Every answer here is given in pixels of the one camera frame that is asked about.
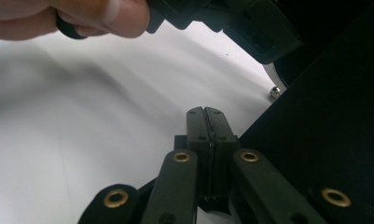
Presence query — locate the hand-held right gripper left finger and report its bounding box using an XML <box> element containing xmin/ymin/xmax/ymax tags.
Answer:
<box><xmin>186</xmin><ymin>105</ymin><xmax>213</xmax><ymax>200</ymax></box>

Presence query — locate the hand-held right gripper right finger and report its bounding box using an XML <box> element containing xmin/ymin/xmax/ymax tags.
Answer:
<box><xmin>204</xmin><ymin>106</ymin><xmax>242</xmax><ymax>203</ymax></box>

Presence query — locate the dark round dish silver rim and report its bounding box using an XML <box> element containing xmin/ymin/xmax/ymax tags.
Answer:
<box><xmin>263</xmin><ymin>61</ymin><xmax>291</xmax><ymax>91</ymax></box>

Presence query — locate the small silver nut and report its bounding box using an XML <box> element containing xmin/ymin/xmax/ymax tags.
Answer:
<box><xmin>270</xmin><ymin>86</ymin><xmax>283</xmax><ymax>100</ymax></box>

